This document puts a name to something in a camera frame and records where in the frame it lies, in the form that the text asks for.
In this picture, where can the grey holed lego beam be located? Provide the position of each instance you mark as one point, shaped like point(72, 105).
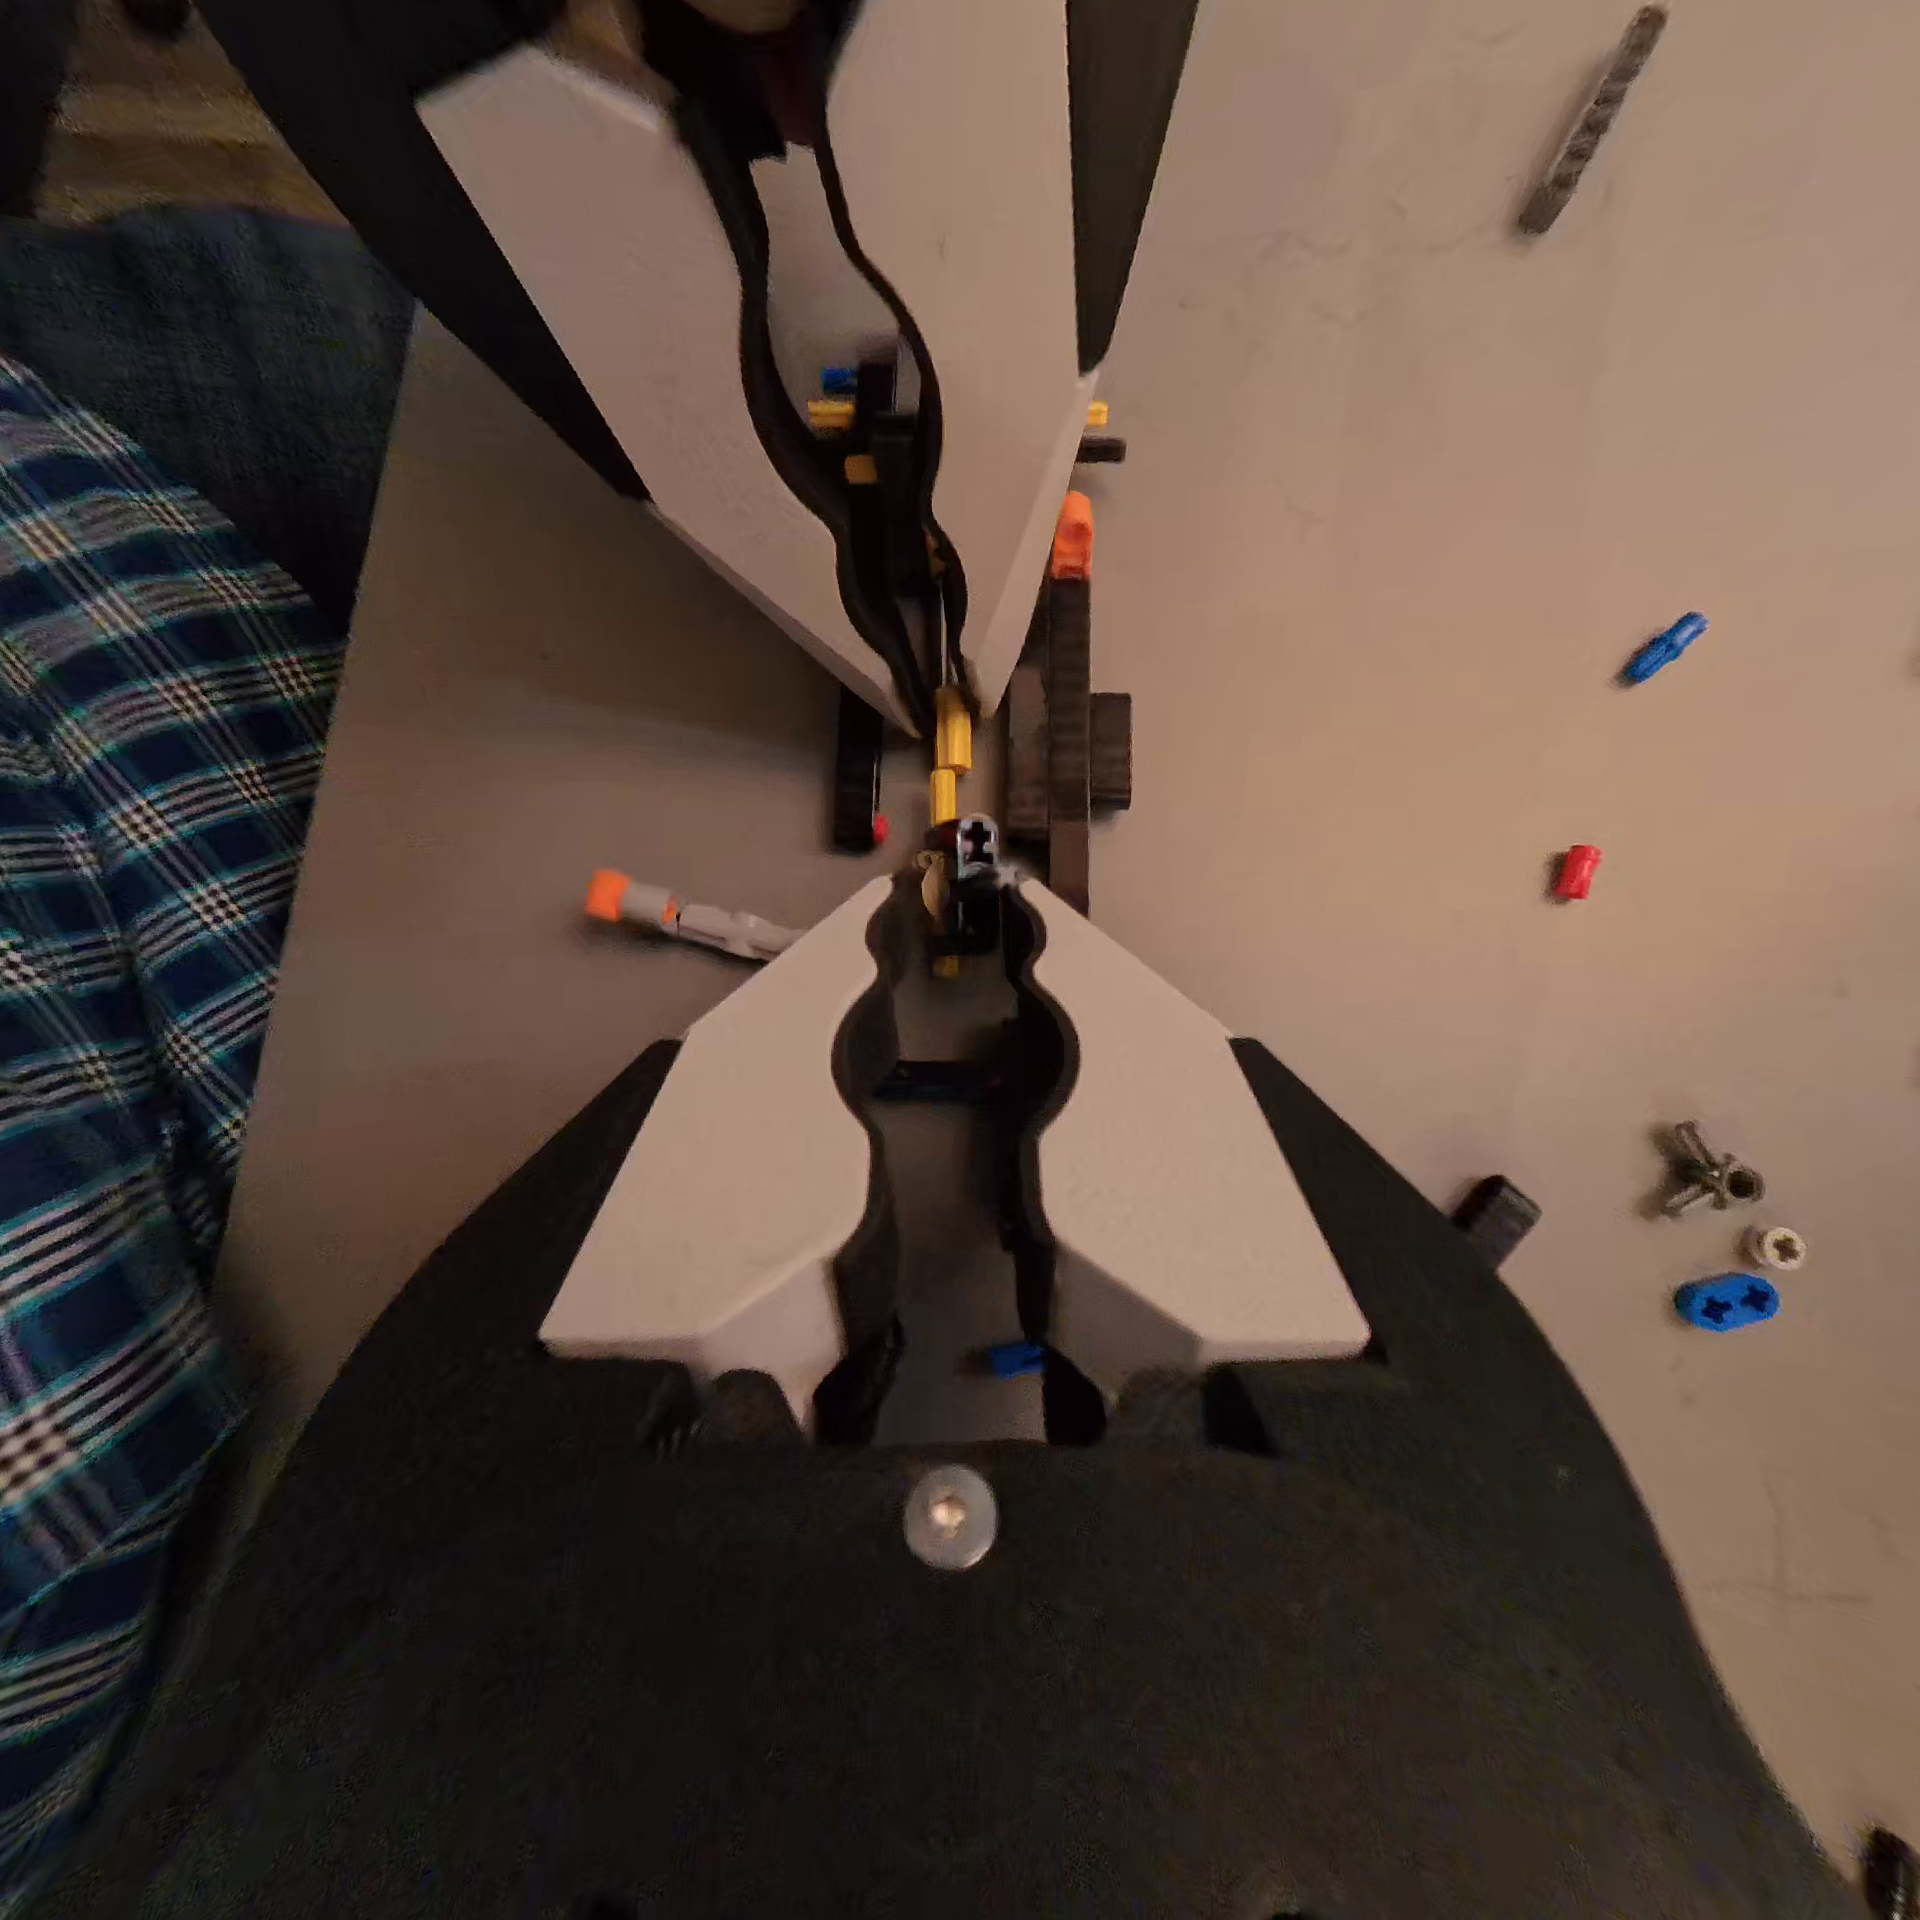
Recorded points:
point(1590, 120)

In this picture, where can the blue lego pin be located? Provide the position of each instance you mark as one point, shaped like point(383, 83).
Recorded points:
point(1017, 1360)
point(1663, 647)

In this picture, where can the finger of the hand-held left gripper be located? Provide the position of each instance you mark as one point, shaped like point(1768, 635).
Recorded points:
point(990, 224)
point(600, 300)

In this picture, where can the black lego gear frame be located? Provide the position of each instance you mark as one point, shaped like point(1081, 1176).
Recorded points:
point(979, 849)

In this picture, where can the blue short lego liftarm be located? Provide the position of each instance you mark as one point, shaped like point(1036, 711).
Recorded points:
point(1724, 1302)

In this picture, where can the red lego bush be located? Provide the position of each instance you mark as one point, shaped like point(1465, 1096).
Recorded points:
point(1575, 872)

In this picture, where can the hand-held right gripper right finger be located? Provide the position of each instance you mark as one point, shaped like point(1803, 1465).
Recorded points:
point(1200, 1184)

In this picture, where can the dark grey lego connector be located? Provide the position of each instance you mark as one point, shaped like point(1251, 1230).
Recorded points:
point(1710, 1174)

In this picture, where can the grey orange-ended lego link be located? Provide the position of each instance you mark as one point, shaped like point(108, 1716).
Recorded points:
point(646, 905)

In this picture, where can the white lego bush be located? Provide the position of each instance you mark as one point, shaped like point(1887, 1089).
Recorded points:
point(1775, 1247)

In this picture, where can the black lego chassis assembly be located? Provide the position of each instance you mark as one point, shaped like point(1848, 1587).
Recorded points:
point(1069, 674)

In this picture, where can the black lego piece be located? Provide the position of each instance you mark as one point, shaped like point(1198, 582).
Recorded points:
point(1894, 1868)

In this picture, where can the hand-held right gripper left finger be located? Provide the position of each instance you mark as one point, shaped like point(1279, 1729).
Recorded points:
point(704, 1184)

